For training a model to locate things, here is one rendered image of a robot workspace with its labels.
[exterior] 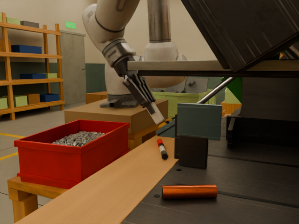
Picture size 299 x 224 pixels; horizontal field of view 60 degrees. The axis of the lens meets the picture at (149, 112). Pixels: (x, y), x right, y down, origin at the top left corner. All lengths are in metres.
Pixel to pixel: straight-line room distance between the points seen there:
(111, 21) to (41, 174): 0.47
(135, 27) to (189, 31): 1.81
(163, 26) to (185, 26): 6.97
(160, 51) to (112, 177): 0.75
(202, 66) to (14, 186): 0.62
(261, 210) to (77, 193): 0.30
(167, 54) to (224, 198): 0.82
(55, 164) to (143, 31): 8.08
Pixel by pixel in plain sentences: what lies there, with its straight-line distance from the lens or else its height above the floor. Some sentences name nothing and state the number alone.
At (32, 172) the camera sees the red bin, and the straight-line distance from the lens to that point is 0.80.
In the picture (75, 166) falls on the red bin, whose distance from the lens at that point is 0.70.
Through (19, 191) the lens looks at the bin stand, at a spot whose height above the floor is 0.77.
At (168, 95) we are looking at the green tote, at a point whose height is 0.94.
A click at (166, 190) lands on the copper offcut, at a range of 0.45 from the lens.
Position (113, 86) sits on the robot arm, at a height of 1.03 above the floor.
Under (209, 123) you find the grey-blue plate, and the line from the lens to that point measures 0.56.
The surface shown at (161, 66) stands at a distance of 0.51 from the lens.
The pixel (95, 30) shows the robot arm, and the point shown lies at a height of 1.23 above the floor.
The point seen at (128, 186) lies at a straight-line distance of 0.50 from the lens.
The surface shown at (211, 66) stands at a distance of 0.48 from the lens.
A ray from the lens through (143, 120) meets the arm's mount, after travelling 1.13.
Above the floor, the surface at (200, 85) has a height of 0.99.
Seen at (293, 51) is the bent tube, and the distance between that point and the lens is 0.76.
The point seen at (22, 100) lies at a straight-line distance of 6.45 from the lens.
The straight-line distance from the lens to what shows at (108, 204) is 0.45.
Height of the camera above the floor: 1.12
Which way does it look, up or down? 10 degrees down
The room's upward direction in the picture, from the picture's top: straight up
